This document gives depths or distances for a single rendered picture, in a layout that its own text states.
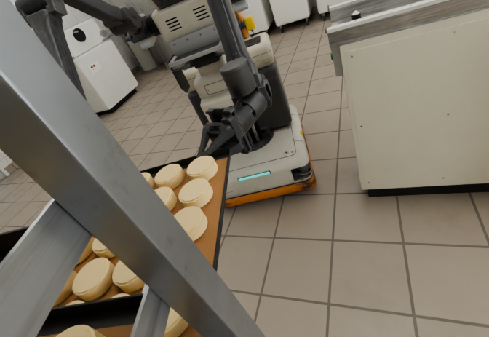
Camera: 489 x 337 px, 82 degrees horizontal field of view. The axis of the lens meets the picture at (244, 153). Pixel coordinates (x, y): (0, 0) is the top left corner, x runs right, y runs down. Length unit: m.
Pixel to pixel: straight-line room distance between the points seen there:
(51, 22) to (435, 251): 1.54
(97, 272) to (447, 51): 1.14
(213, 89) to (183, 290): 1.20
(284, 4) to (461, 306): 4.10
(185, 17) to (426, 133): 1.08
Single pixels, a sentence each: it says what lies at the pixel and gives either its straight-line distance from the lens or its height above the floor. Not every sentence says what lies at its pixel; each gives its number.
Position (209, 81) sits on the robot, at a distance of 1.34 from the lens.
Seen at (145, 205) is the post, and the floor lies 1.13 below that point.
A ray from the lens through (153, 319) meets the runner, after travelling 0.23.
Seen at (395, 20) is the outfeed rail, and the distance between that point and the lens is 1.13.
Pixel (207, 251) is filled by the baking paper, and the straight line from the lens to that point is 0.37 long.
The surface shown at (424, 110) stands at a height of 0.51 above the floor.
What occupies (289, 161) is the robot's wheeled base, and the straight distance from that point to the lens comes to 1.52.
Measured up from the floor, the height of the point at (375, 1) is 0.87.
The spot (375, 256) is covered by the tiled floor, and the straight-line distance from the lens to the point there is 1.43.
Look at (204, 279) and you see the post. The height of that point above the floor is 1.05.
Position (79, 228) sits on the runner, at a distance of 0.18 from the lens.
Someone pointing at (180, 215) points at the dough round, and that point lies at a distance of 0.40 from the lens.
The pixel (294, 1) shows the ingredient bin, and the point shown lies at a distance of 4.61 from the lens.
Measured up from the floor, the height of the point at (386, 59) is 0.75.
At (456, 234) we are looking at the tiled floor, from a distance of 1.52.
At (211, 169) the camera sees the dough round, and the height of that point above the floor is 0.97.
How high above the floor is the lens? 1.22
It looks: 34 degrees down
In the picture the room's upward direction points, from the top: 24 degrees counter-clockwise
